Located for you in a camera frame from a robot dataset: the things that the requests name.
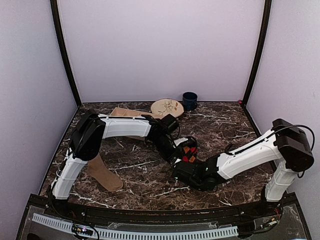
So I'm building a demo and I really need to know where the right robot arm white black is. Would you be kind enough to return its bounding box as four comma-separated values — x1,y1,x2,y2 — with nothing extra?
172,118,315,217

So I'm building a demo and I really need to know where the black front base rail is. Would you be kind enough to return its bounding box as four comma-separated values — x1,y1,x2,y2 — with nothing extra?
46,200,281,225

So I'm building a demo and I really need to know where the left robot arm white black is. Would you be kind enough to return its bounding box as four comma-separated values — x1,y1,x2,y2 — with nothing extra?
47,109,187,218

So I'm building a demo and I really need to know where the plain brown sock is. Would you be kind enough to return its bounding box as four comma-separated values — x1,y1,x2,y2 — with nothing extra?
87,154,124,192

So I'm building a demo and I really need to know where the cream floral ceramic plate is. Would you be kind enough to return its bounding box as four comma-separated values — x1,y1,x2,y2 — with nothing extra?
150,98,184,119

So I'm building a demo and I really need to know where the dark blue mug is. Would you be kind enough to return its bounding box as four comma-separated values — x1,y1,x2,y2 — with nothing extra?
182,92,198,112

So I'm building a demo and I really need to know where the wooden compartment tray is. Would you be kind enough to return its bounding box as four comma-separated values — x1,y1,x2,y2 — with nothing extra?
103,107,163,139

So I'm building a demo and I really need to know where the left black frame post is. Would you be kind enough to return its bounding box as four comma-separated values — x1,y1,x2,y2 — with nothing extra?
50,0,82,108

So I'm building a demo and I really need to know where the black frame post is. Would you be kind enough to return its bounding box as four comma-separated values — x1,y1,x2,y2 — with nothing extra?
242,0,272,108
50,0,82,108

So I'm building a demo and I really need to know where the right black frame post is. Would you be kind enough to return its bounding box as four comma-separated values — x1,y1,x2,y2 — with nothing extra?
242,0,272,108

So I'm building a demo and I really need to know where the argyle black red orange sock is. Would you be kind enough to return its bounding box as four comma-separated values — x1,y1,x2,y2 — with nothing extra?
174,136,198,163

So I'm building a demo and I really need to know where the white slotted cable duct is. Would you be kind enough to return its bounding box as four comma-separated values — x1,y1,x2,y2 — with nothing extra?
31,213,239,240

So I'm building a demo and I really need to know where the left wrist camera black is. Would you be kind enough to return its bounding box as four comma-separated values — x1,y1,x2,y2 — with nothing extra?
161,114,179,134

